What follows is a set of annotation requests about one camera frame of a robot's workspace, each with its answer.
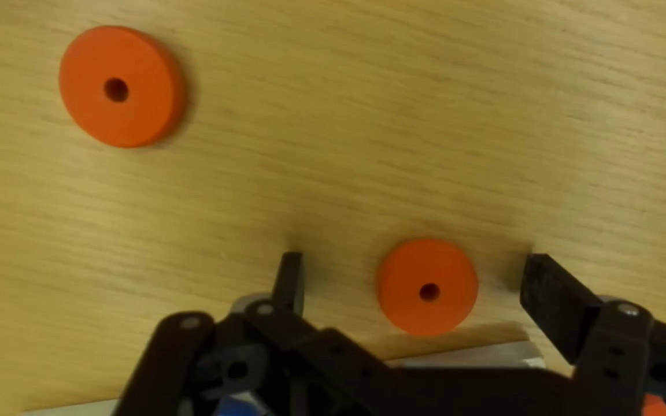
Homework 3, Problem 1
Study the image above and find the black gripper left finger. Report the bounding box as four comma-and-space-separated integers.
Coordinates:
111, 249, 429, 416

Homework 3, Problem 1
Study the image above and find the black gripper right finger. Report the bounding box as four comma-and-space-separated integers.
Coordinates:
521, 251, 666, 416

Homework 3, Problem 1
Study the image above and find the blue round block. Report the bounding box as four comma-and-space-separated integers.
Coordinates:
212, 390, 262, 416

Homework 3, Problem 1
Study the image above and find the orange round block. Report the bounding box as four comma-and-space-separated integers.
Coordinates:
57, 22, 189, 149
640, 392, 666, 416
375, 235, 482, 338

